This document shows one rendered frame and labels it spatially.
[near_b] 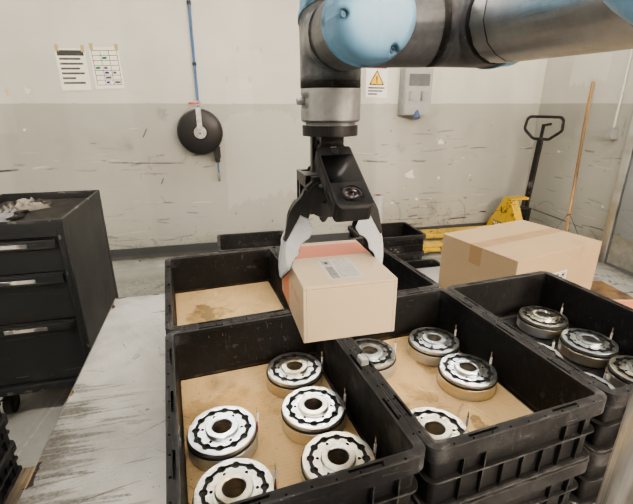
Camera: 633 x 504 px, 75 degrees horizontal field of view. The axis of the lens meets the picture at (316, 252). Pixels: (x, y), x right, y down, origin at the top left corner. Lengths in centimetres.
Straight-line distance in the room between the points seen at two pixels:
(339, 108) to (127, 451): 73
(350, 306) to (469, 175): 417
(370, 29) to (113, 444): 84
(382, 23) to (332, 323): 33
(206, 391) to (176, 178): 316
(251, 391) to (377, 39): 61
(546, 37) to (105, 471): 89
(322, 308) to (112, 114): 347
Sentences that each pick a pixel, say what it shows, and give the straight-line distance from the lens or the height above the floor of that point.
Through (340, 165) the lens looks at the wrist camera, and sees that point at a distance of 51.
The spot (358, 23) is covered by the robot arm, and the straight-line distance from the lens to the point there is 40.
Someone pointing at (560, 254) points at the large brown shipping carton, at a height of 89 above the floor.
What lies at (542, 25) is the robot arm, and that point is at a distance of 38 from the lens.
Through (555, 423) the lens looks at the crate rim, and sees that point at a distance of 68.
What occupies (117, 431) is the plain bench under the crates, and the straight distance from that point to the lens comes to 99.
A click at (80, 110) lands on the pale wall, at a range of 392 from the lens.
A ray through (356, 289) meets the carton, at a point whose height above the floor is 111.
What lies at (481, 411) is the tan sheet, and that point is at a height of 83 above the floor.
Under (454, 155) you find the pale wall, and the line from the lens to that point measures 450.
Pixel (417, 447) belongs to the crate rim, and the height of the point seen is 93.
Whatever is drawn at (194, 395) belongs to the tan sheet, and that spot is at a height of 83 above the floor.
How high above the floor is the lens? 132
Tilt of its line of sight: 20 degrees down
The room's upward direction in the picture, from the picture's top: straight up
